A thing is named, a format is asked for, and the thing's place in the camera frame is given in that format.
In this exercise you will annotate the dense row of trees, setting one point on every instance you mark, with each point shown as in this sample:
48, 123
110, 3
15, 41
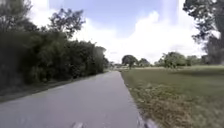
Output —
40, 56

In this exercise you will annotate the grass verge strip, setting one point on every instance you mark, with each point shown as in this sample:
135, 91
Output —
26, 90

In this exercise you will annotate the large dark tree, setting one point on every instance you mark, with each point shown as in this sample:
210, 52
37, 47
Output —
210, 26

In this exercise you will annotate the grey paved path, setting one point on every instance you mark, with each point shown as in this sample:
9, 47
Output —
90, 103

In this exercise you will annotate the robot's own part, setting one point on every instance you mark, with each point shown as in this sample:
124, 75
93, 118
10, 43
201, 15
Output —
77, 125
149, 124

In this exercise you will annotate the grass field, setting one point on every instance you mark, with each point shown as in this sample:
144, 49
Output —
180, 96

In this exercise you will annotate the distant row of trees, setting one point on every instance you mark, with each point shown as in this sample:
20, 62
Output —
166, 60

